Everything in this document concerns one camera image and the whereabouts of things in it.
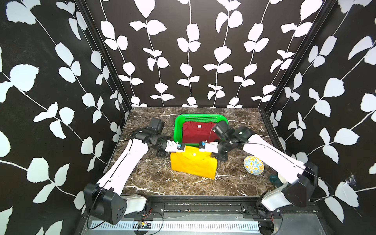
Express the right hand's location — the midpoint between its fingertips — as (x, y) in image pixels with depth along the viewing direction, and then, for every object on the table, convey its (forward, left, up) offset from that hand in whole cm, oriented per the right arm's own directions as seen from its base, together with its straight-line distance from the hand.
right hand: (211, 151), depth 76 cm
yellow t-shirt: (-3, +9, -7) cm, 12 cm away
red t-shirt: (+24, +6, -16) cm, 30 cm away
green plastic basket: (+21, +21, -15) cm, 33 cm away
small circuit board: (-31, +34, -18) cm, 49 cm away
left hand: (+3, +21, +1) cm, 21 cm away
